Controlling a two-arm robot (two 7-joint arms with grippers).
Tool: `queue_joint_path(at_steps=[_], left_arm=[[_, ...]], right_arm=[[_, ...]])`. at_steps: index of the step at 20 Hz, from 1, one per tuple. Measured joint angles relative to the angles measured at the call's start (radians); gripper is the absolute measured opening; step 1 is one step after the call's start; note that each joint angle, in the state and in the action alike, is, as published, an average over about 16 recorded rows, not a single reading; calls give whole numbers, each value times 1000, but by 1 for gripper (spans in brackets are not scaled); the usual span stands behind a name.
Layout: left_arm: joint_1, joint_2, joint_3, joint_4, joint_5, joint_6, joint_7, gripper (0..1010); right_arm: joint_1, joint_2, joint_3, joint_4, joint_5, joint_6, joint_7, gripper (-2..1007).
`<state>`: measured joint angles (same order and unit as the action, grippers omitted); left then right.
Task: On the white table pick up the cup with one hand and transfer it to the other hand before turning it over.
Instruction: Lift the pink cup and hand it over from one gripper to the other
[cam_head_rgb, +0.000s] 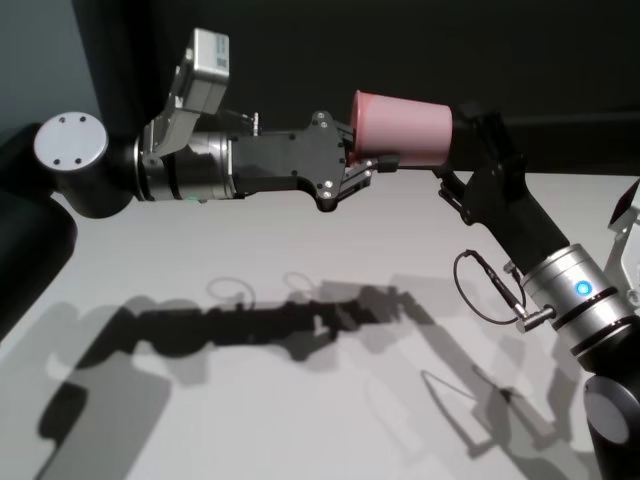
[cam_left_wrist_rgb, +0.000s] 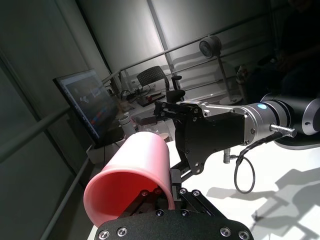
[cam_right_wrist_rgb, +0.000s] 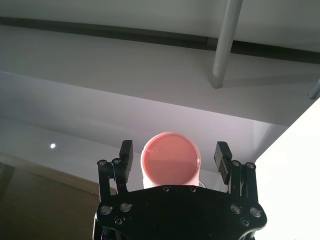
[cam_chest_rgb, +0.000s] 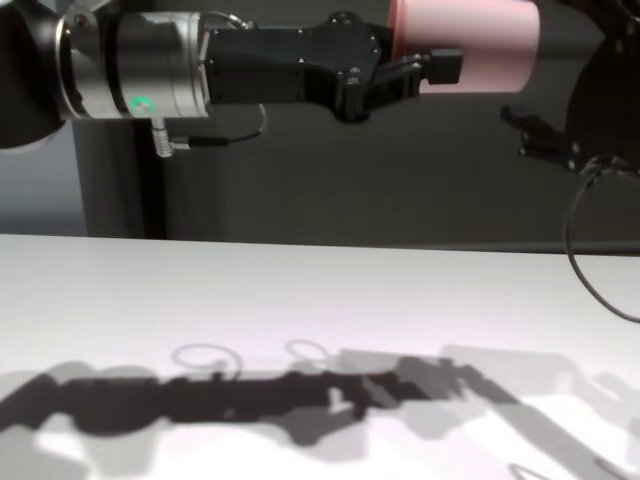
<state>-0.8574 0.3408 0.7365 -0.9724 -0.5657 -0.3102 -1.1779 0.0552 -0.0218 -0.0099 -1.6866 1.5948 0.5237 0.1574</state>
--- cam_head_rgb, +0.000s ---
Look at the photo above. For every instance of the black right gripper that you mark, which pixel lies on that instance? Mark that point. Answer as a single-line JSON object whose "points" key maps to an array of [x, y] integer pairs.
{"points": [[510, 215]]}

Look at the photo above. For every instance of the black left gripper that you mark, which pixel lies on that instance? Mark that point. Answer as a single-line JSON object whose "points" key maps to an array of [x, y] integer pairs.
{"points": [[290, 160]]}

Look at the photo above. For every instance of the pink plastic cup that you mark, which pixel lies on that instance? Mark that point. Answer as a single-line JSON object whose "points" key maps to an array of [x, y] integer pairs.
{"points": [[405, 130]]}

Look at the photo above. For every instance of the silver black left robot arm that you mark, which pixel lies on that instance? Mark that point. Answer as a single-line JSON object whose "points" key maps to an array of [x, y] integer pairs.
{"points": [[75, 175]]}

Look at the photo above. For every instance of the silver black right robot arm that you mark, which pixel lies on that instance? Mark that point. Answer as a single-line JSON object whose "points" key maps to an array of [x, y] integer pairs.
{"points": [[585, 310]]}

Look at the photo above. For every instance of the grey horizontal frame rail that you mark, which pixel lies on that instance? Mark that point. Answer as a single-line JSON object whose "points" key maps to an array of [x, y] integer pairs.
{"points": [[575, 145]]}

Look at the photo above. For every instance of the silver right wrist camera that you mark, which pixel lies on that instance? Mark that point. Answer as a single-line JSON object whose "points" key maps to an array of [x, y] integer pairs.
{"points": [[625, 215]]}

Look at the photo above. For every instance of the dark vertical frame post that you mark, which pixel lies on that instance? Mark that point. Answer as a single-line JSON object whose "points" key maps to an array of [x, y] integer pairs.
{"points": [[115, 60]]}

